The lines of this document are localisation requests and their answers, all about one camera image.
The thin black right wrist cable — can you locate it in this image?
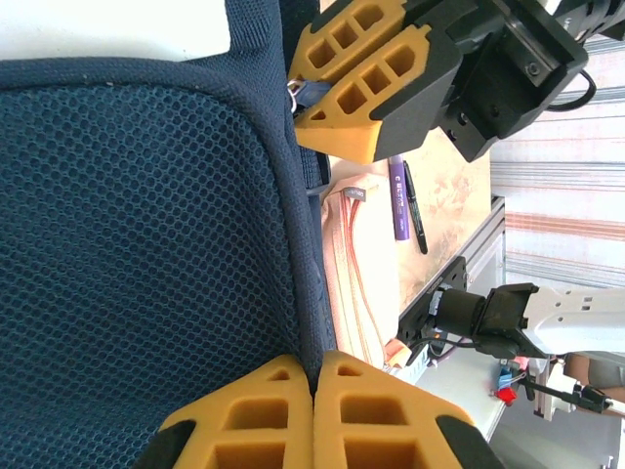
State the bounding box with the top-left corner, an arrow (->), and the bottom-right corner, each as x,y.
550,67 -> 599,114

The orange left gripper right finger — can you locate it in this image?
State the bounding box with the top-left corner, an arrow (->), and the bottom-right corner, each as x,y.
312,350 -> 504,469

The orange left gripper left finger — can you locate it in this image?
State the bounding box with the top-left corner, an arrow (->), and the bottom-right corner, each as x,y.
131,354 -> 313,469

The person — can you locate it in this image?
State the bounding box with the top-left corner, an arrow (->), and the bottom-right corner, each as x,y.
563,352 -> 625,391

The black pen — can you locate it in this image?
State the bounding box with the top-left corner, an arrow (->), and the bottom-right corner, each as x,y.
402,160 -> 430,255

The long aluminium mounting rail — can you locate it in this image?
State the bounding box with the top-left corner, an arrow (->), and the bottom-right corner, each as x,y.
463,194 -> 509,304

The purple marker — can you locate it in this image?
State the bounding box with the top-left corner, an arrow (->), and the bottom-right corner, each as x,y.
388,154 -> 416,241

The navy blue backpack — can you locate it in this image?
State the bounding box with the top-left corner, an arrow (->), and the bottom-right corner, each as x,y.
0,0 -> 338,469

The pink pencil case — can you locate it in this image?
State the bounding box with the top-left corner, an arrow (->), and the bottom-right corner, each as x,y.
319,160 -> 412,380

